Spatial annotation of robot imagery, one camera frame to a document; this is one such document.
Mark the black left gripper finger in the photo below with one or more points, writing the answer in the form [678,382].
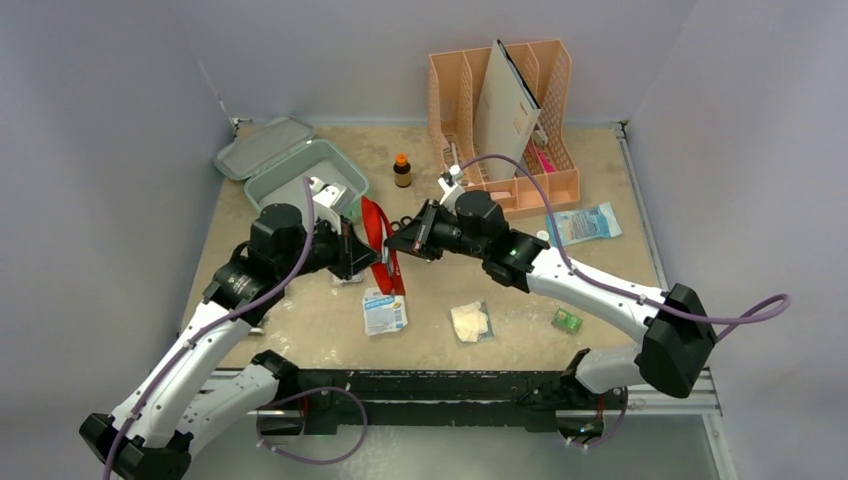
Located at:
[359,262]
[358,235]

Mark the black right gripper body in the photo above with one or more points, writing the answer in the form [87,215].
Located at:
[427,231]

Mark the red first aid pouch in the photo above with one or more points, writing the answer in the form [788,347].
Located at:
[386,271]

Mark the beige folder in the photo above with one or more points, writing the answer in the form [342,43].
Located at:
[508,107]

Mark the small green box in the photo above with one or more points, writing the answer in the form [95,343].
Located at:
[567,321]

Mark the black handled scissors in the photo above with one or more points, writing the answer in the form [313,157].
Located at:
[400,223]

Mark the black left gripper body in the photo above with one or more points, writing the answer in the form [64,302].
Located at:
[329,249]

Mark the brown bottle orange cap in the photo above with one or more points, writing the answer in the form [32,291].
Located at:
[402,171]

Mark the white blue mask packet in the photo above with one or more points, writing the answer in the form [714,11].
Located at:
[383,313]

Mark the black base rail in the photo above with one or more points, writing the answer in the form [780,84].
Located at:
[536,401]

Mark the peach desk file organizer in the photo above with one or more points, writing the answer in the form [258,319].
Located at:
[522,188]

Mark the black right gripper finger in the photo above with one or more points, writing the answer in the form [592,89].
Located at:
[420,229]
[405,246]

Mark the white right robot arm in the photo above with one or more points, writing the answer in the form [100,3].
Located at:
[668,350]

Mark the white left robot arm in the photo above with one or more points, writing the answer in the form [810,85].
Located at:
[166,421]

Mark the pink item in organizer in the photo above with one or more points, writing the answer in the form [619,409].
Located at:
[544,161]

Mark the clear bag alcohol pads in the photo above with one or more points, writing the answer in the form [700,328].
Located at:
[355,279]

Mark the green medicine case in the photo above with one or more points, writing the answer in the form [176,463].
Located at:
[271,158]

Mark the blue wet wipes pack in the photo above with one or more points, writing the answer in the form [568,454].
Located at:
[576,226]

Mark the gauze in clear bag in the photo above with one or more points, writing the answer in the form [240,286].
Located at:
[471,323]

